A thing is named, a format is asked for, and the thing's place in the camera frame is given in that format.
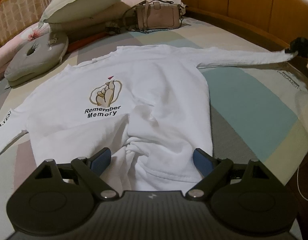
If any white printed sweatshirt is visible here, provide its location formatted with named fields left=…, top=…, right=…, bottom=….
left=0, top=44, right=293, bottom=192

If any wooden headboard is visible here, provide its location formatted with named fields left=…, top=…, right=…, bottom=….
left=182, top=0, right=308, bottom=48

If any grey donut cushion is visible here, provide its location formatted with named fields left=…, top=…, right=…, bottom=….
left=4, top=32, right=69, bottom=87

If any red flat item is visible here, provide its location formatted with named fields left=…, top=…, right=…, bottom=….
left=66, top=32, right=108, bottom=53

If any beige leather handbag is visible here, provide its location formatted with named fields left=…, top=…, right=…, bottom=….
left=122, top=0, right=185, bottom=33

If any green cream pillow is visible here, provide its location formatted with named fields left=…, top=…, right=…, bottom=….
left=38, top=0, right=121, bottom=28

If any white cable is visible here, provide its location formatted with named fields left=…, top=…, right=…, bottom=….
left=295, top=164, right=308, bottom=202

